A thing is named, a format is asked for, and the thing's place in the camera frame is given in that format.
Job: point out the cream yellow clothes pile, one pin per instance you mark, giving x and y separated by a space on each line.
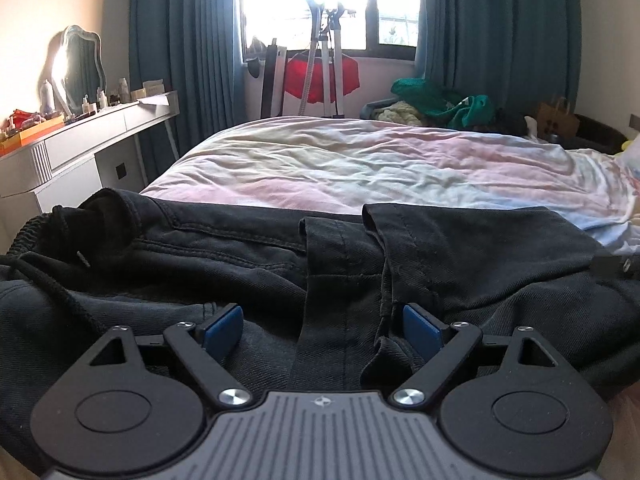
401 113

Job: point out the white dressing table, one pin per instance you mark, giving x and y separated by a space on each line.
67 166

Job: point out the brown paper bag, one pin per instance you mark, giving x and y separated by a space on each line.
556 119

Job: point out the black bedside chair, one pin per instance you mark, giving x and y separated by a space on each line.
596 136

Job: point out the pastel tie-dye pillow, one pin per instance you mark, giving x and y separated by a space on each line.
629 157

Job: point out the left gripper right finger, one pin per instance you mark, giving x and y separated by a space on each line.
502 400

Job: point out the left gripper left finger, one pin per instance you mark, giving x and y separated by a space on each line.
141 401

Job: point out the grey wall switch plate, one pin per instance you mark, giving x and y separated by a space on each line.
634 122

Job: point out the orange tray with items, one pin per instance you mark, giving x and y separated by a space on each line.
22 128

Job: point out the vanity mirror white frame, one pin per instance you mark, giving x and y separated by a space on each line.
73 70

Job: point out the green clothes pile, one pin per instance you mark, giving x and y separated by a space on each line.
445 107

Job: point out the black pants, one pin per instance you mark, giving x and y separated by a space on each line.
322 294

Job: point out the teal curtain of window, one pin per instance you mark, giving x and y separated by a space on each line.
194 48
488 55

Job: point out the teal curtain left of window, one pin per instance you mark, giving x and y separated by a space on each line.
194 48

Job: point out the pastel tie-dye bed cover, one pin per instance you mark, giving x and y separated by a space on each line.
340 165

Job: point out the teal curtain right of window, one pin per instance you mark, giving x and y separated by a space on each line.
488 55

